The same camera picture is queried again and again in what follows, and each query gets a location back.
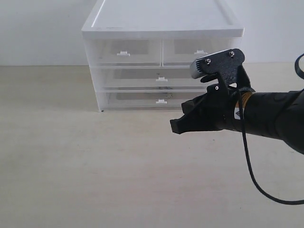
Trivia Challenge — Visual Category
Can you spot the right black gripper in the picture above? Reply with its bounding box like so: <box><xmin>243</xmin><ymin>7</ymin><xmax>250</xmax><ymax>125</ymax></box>
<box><xmin>170</xmin><ymin>86</ymin><xmax>240</xmax><ymax>134</ymax></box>

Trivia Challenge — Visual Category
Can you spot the wide translucent drawer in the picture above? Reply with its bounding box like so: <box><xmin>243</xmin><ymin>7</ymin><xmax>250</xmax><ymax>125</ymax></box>
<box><xmin>96</xmin><ymin>91</ymin><xmax>205</xmax><ymax>111</ymax></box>
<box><xmin>91</xmin><ymin>68</ymin><xmax>208</xmax><ymax>90</ymax></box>

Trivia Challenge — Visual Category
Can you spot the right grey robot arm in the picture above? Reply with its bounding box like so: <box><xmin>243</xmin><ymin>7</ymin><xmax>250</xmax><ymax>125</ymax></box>
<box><xmin>170</xmin><ymin>85</ymin><xmax>304</xmax><ymax>153</ymax></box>

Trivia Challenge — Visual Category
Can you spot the top right translucent drawer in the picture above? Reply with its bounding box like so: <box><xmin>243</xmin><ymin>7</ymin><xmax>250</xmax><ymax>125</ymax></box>
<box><xmin>162</xmin><ymin>38</ymin><xmax>242</xmax><ymax>67</ymax></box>

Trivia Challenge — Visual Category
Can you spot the white plastic drawer cabinet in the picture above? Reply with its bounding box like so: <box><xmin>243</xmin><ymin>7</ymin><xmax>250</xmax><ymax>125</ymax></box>
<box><xmin>81</xmin><ymin>0</ymin><xmax>245</xmax><ymax>113</ymax></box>

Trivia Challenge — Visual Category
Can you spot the top left translucent drawer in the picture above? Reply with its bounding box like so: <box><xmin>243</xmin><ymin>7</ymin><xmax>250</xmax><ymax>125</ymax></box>
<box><xmin>94</xmin><ymin>39</ymin><xmax>162</xmax><ymax>66</ymax></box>

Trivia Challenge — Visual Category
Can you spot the keychain with black strap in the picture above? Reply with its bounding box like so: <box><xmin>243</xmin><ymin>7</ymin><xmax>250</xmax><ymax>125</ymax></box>
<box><xmin>157</xmin><ymin>86</ymin><xmax>173</xmax><ymax>99</ymax></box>

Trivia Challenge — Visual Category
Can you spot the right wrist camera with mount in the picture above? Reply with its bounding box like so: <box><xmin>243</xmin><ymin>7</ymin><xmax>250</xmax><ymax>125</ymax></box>
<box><xmin>190</xmin><ymin>48</ymin><xmax>252</xmax><ymax>93</ymax></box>

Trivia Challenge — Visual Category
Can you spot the right black camera cable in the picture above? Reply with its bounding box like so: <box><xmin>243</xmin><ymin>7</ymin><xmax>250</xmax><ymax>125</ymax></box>
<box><xmin>234</xmin><ymin>52</ymin><xmax>304</xmax><ymax>205</ymax></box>

